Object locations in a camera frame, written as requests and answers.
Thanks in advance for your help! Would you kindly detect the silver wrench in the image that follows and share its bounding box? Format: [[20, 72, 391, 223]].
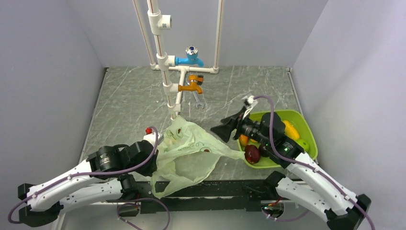
[[192, 91, 204, 109]]

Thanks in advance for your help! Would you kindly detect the blue faucet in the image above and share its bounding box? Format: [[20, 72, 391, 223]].
[[175, 46, 204, 67]]

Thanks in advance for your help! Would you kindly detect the light green plastic bag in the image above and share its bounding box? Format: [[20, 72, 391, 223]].
[[151, 116, 244, 198]]

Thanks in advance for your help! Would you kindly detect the red orange fake mango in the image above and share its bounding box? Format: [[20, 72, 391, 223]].
[[238, 135, 249, 147]]

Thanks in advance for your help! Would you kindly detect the loose purple base cable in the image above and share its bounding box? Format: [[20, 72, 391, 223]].
[[116, 197, 171, 230]]

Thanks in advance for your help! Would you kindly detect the green plastic basin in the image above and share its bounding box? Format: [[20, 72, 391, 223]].
[[237, 110, 318, 169]]

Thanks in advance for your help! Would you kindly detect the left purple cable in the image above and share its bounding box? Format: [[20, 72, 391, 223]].
[[7, 126, 159, 224]]

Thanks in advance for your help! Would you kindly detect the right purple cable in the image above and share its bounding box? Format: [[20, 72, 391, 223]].
[[253, 95, 376, 230]]

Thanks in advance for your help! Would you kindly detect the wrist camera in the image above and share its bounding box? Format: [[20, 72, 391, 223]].
[[242, 95, 258, 119], [143, 127, 164, 146]]

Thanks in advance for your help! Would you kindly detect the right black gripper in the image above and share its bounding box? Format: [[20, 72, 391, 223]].
[[211, 105, 272, 147]]

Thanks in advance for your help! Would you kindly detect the dark red fake fruit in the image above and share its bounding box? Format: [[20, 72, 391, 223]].
[[244, 145, 261, 164]]

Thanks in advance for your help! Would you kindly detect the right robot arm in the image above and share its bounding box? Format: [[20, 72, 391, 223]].
[[211, 106, 372, 230]]

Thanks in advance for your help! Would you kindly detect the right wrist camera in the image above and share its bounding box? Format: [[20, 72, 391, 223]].
[[242, 95, 258, 119]]

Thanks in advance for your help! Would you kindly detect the green fake apple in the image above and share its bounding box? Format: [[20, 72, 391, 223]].
[[296, 139, 310, 152]]

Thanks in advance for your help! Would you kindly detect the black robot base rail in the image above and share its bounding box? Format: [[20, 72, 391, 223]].
[[126, 179, 279, 214]]

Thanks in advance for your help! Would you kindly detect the white PVC pipe frame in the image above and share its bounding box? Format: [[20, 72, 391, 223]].
[[132, 0, 224, 120]]

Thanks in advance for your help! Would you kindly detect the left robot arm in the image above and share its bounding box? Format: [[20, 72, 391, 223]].
[[17, 139, 161, 228]]

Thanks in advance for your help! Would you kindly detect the orange faucet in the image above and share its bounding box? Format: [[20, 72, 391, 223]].
[[178, 74, 204, 94]]

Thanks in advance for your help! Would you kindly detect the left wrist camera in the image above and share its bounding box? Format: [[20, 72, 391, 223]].
[[143, 127, 164, 146]]

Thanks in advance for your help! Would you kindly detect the yellow fake corn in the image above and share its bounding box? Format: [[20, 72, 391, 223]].
[[282, 120, 300, 141]]

